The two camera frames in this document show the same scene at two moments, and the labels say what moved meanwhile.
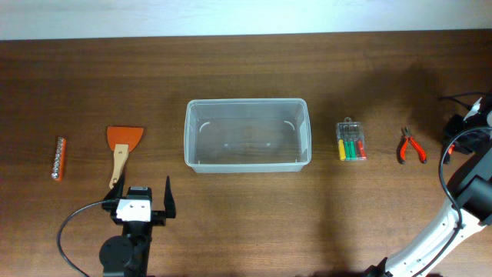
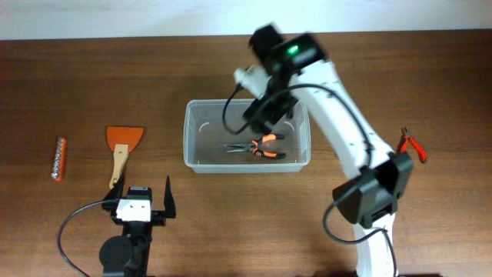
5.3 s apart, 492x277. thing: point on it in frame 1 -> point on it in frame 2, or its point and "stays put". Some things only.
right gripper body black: x=456 y=125 -> x=277 y=99
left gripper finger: x=117 y=191 stays put
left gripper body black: x=158 y=218 stays put
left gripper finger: x=169 y=201 stays put
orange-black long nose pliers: x=447 y=156 -> x=253 y=146
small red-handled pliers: x=401 y=151 stays put
